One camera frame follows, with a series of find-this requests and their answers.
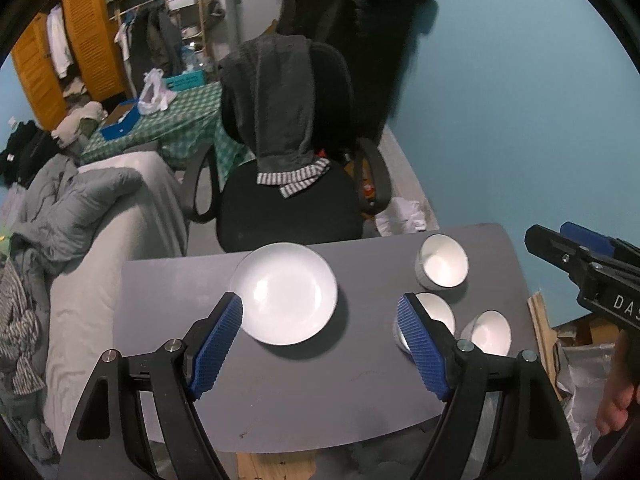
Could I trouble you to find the striped cloth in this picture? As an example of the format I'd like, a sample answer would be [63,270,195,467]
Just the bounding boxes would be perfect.
[0,260,48,396]

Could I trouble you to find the grey bed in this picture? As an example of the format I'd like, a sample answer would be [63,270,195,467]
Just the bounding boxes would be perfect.
[42,150,188,441]

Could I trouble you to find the white plate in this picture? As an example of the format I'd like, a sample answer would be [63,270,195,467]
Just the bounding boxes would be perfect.
[228,242,339,347]

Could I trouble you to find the person's right hand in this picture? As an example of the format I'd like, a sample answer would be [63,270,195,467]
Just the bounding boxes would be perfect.
[596,332,640,436]

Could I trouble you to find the dark clothes on rack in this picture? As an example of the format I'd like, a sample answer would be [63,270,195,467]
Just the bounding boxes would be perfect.
[114,7,183,96]

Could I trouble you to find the dark grey sweater striped cuffs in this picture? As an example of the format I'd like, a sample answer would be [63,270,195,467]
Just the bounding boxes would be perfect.
[218,35,332,199]

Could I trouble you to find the black clothes pile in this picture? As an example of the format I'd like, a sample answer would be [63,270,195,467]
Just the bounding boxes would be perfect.
[0,120,61,186]

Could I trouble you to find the green checkered tablecloth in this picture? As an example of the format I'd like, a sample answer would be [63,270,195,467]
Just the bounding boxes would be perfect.
[80,81,256,181]

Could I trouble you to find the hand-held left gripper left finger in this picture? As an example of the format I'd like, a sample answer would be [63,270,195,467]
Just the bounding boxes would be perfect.
[57,292,245,480]

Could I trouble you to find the beige clothes pile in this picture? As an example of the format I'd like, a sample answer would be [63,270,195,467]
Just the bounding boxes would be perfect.
[51,101,107,148]

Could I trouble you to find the flat blue box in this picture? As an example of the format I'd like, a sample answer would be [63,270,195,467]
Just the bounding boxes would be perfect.
[100,102,143,140]

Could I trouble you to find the knotted white plastic bag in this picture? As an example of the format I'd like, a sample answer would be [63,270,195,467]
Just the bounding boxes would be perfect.
[375,197,428,236]

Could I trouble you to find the white hanging shirt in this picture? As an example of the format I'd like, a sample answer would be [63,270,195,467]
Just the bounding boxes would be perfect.
[46,4,76,78]

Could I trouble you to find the orange wooden wardrobe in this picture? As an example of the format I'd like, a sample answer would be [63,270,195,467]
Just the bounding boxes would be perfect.
[11,0,132,131]

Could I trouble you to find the wooden board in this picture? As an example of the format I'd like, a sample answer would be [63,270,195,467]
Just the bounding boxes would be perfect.
[527,294,561,401]

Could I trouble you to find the grey duvet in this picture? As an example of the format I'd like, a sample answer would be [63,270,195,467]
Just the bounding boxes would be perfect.
[10,155,143,271]

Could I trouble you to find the white ribbed bowl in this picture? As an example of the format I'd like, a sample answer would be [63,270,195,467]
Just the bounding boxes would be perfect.
[392,291,457,353]
[415,233,470,289]
[459,310,512,356]

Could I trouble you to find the black hanging coats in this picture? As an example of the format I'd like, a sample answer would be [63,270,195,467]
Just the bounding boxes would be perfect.
[276,0,432,136]

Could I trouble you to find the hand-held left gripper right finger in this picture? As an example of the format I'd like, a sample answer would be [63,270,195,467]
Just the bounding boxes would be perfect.
[396,292,583,480]

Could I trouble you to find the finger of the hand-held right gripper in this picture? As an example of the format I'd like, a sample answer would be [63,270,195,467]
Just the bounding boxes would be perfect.
[559,220,640,274]
[524,224,609,287]

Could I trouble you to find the wooden shelf unit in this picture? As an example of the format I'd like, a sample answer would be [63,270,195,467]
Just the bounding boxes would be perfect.
[165,0,213,66]

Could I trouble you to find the grey door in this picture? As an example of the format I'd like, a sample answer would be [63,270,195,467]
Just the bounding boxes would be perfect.
[222,0,286,56]

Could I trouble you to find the black office chair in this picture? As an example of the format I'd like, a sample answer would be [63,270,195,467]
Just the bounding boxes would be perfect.
[180,35,392,253]

